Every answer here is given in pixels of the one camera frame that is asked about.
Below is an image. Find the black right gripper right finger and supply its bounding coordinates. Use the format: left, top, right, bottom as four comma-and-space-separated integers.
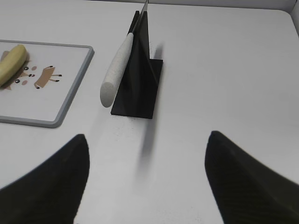
205, 131, 299, 224

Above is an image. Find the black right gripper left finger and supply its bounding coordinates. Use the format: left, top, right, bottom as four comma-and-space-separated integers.
0, 134, 90, 224

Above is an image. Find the white-handled kitchen knife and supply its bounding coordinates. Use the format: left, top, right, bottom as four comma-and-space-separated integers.
100, 1, 149, 108

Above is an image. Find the peeled yellow banana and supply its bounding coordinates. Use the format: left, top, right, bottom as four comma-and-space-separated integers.
0, 44, 27, 86

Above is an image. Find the grey-rimmed deer cutting board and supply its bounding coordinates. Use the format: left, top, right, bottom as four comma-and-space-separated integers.
0, 40, 94, 128

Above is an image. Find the black knife stand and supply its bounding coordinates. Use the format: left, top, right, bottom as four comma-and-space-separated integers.
111, 12, 163, 119

